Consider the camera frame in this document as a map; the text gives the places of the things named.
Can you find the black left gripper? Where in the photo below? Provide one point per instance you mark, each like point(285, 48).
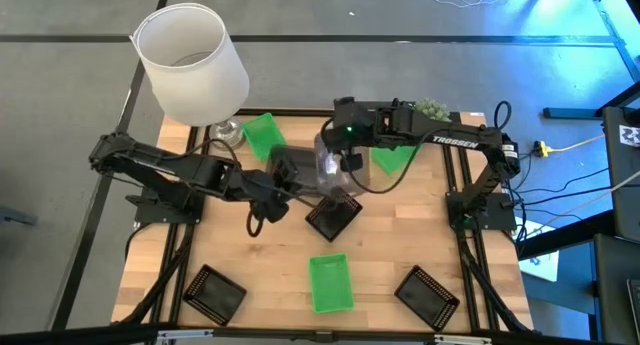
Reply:
point(285, 175)

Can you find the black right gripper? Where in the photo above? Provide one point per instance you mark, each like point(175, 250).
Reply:
point(337, 142)

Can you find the green plastic basket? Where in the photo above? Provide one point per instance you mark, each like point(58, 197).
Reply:
point(262, 135)
point(392, 160)
point(331, 283)

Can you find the black perforated plastic basket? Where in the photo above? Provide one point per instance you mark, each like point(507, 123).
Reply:
point(426, 297)
point(214, 295)
point(332, 220)

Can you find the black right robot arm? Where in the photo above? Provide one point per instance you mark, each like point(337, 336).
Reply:
point(450, 137)

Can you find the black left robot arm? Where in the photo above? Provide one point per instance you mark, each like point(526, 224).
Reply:
point(165, 165)

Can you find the green fuzzy plant ball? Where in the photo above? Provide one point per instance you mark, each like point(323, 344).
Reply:
point(432, 109)

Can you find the white shade chrome table lamp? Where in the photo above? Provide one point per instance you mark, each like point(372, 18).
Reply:
point(192, 90)

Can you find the white paper sheet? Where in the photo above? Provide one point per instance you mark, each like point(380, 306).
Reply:
point(542, 267)

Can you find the black floor beam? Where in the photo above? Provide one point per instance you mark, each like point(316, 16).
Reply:
point(560, 237)

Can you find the black crossbeam with silver brackets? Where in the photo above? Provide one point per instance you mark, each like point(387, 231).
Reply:
point(100, 335)

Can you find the black cabinet with marker tag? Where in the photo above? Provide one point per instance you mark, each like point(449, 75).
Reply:
point(622, 185)

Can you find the plain black cabinet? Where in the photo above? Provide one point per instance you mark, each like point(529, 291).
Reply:
point(615, 295)

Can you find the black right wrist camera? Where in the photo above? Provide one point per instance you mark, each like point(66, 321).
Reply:
point(353, 163)

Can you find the black aluminium table frame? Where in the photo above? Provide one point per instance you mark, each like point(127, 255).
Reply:
point(280, 112)

